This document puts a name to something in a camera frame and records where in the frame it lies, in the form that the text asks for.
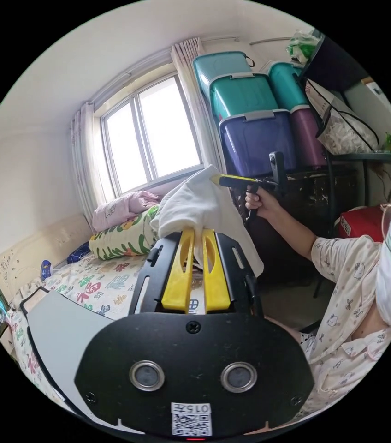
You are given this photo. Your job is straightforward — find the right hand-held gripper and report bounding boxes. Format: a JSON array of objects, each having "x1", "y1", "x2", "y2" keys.
[{"x1": 210, "y1": 174, "x2": 288, "y2": 223}]

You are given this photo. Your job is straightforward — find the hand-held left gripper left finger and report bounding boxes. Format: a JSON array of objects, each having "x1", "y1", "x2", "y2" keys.
[{"x1": 161, "y1": 227, "x2": 196, "y2": 314}]

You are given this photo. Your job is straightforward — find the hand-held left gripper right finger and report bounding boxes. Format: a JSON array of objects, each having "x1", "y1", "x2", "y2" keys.
[{"x1": 201, "y1": 227, "x2": 231, "y2": 314}]

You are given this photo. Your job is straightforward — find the white and green shirt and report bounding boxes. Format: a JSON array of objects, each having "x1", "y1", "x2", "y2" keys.
[{"x1": 150, "y1": 164, "x2": 265, "y2": 277}]

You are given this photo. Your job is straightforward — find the person's right forearm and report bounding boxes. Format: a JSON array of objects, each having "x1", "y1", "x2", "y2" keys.
[{"x1": 268, "y1": 204, "x2": 318, "y2": 264}]

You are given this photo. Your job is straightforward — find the person's right hand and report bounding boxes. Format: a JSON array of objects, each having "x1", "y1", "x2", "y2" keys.
[{"x1": 244, "y1": 189, "x2": 283, "y2": 221}]

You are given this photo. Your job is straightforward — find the blue-violet storage box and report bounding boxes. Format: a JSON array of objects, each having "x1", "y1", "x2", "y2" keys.
[{"x1": 219, "y1": 108, "x2": 298, "y2": 178}]

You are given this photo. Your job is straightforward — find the floral rolled blanket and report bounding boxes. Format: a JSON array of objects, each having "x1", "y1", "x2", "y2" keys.
[{"x1": 88, "y1": 204, "x2": 162, "y2": 261}]

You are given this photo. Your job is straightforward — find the dark wooden cupboard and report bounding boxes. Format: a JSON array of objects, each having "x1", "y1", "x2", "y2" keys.
[{"x1": 229, "y1": 165, "x2": 359, "y2": 281}]

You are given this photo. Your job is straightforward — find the teal storage box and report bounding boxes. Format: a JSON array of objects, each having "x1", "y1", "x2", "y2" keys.
[
  {"x1": 267, "y1": 61, "x2": 312, "y2": 112},
  {"x1": 192, "y1": 51, "x2": 255, "y2": 102},
  {"x1": 209, "y1": 72, "x2": 280, "y2": 122}
]

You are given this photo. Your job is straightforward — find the bed with printed sheet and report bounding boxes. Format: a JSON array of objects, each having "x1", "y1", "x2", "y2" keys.
[{"x1": 0, "y1": 211, "x2": 200, "y2": 416}]

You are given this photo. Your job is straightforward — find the pale pink curtain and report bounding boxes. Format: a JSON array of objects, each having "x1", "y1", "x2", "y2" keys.
[
  {"x1": 70, "y1": 102, "x2": 109, "y2": 223},
  {"x1": 170, "y1": 37, "x2": 228, "y2": 174}
]

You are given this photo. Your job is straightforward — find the purple storage box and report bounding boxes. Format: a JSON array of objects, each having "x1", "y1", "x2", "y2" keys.
[{"x1": 290, "y1": 105, "x2": 328, "y2": 171}]

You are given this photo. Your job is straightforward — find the window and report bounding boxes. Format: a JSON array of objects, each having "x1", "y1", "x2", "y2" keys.
[{"x1": 100, "y1": 72, "x2": 206, "y2": 197}]

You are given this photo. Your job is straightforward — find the pink folded blanket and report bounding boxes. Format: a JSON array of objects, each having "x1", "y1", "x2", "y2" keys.
[{"x1": 92, "y1": 190, "x2": 164, "y2": 233}]

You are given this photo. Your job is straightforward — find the navy blue cloth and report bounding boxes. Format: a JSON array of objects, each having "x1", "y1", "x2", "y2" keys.
[{"x1": 66, "y1": 242, "x2": 91, "y2": 265}]

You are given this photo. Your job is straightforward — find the clear bag with white filling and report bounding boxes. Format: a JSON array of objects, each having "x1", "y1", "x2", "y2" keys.
[{"x1": 305, "y1": 78, "x2": 381, "y2": 156}]

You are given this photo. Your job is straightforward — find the white flat board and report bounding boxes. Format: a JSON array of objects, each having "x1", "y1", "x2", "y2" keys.
[{"x1": 19, "y1": 286, "x2": 117, "y2": 418}]

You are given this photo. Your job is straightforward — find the person's body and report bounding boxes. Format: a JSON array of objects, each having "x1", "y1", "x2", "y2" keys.
[{"x1": 264, "y1": 126, "x2": 391, "y2": 418}]

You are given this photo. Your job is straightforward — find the red carton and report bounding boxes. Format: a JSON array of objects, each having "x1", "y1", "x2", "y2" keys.
[{"x1": 333, "y1": 205, "x2": 387, "y2": 244}]

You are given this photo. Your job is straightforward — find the dark metal shelf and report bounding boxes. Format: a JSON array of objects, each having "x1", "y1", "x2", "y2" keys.
[{"x1": 284, "y1": 28, "x2": 391, "y2": 300}]

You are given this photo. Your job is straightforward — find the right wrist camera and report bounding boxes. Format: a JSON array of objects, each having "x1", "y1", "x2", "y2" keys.
[{"x1": 269, "y1": 150, "x2": 287, "y2": 198}]

